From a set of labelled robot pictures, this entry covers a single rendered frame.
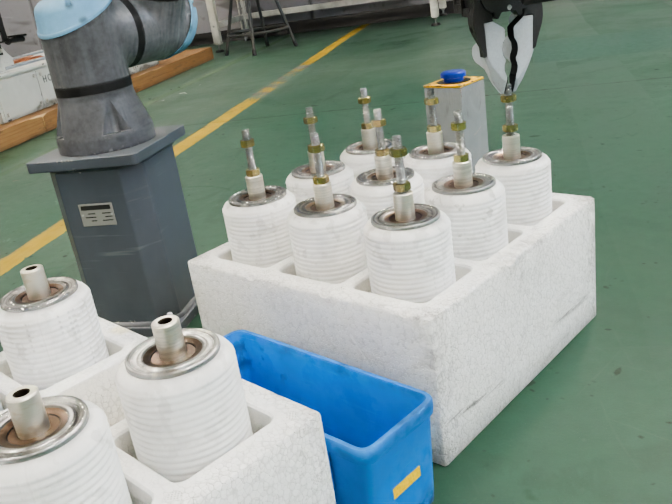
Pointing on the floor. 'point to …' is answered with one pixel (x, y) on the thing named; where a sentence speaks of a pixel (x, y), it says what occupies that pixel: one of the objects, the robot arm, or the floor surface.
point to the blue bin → (351, 419)
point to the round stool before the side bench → (256, 27)
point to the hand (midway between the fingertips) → (509, 82)
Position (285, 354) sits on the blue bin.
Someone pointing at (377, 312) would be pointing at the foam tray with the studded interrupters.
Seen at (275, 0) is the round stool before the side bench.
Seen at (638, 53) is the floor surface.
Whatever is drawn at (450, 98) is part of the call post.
